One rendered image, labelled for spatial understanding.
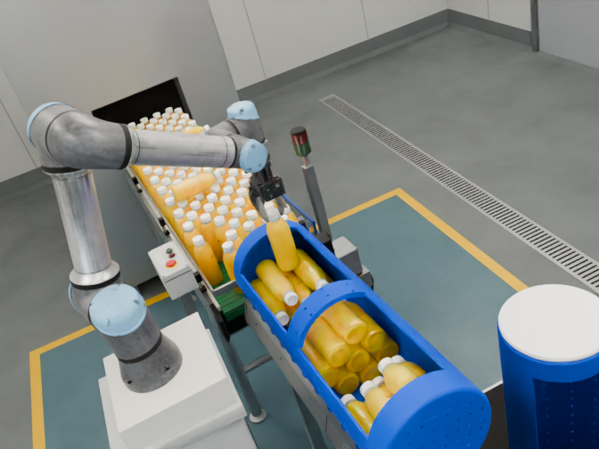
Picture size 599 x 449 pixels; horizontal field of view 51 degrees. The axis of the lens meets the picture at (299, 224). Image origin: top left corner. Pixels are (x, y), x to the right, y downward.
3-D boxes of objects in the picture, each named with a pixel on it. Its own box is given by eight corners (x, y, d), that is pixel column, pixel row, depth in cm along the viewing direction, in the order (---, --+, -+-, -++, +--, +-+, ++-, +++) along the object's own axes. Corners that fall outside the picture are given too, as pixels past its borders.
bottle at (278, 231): (291, 274, 190) (274, 224, 180) (274, 269, 195) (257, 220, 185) (305, 261, 194) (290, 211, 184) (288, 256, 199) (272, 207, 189)
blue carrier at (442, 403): (385, 517, 137) (381, 422, 123) (239, 309, 207) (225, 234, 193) (489, 461, 147) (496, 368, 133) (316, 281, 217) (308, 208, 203)
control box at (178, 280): (172, 300, 216) (161, 277, 210) (157, 273, 232) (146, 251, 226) (199, 287, 218) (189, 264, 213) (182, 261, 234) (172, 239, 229)
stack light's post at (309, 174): (358, 363, 307) (305, 169, 248) (354, 358, 311) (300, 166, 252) (365, 359, 308) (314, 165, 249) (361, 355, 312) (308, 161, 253)
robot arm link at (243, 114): (217, 110, 164) (242, 96, 168) (230, 147, 170) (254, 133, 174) (234, 115, 159) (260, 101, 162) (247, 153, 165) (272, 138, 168)
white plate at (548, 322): (476, 325, 167) (476, 329, 168) (571, 378, 147) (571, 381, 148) (540, 270, 179) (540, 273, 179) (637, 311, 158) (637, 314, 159)
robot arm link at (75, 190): (94, 342, 149) (39, 118, 125) (70, 316, 160) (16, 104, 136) (141, 322, 156) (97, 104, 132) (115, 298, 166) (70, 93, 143)
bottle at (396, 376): (455, 415, 135) (405, 363, 150) (442, 401, 131) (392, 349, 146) (431, 438, 135) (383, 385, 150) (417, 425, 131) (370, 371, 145)
